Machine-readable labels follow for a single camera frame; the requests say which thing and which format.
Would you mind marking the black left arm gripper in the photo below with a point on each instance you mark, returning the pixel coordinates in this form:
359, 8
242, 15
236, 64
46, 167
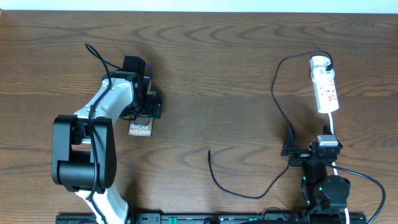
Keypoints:
156, 109

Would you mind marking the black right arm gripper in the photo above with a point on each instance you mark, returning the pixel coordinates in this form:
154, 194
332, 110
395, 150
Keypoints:
289, 149

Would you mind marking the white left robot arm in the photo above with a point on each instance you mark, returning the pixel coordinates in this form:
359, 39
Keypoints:
83, 146

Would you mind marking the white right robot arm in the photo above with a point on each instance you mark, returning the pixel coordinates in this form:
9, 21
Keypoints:
325, 193

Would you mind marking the white power strip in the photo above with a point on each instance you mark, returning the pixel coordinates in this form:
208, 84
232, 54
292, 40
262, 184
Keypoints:
325, 95

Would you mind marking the white USB wall charger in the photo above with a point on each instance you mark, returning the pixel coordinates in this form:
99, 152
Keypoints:
319, 72

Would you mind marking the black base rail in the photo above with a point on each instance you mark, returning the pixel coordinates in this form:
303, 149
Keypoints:
156, 218

